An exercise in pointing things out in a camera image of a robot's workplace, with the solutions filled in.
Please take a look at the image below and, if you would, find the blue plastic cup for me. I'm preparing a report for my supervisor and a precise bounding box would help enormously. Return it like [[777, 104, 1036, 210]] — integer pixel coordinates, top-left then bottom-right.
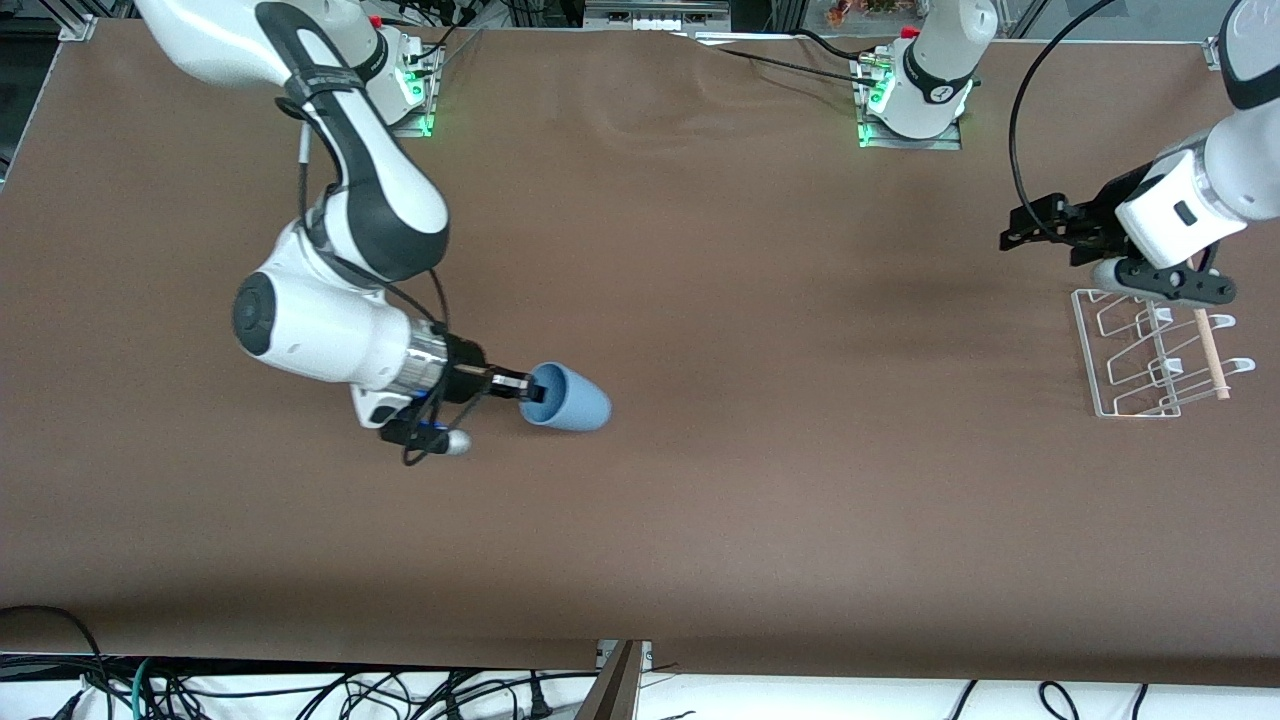
[[519, 362, 613, 433]]

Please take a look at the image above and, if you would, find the wooden rack dowel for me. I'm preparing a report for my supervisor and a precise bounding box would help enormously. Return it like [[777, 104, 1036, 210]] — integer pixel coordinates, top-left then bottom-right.
[[1192, 305, 1232, 401]]

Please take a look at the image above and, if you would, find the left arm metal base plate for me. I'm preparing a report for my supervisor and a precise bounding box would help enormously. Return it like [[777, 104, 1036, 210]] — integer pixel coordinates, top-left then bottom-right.
[[855, 50, 964, 151]]

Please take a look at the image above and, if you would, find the white wire cup rack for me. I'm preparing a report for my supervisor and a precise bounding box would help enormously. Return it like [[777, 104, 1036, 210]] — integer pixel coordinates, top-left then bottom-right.
[[1072, 288, 1257, 419]]

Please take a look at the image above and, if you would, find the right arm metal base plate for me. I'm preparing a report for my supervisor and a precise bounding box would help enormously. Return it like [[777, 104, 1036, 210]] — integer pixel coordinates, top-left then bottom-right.
[[385, 30, 443, 139]]

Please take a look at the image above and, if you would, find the black cable on table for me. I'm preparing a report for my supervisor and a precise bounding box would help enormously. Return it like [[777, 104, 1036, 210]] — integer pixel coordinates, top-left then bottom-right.
[[690, 30, 886, 86]]

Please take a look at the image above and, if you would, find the teal floor cable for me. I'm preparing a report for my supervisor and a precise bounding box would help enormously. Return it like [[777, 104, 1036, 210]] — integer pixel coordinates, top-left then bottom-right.
[[130, 658, 166, 720]]

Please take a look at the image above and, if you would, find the thick black floor cable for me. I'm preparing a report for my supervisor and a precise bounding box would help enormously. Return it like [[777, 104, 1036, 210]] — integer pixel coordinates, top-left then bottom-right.
[[0, 605, 111, 720]]

